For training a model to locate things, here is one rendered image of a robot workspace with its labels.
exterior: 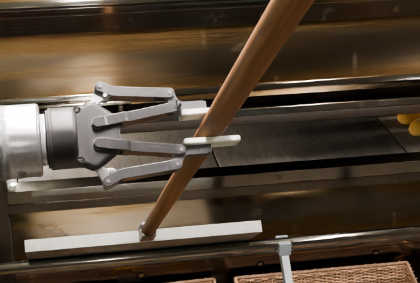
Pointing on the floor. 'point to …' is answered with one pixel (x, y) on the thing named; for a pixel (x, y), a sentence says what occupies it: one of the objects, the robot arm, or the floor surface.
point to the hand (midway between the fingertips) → (209, 127)
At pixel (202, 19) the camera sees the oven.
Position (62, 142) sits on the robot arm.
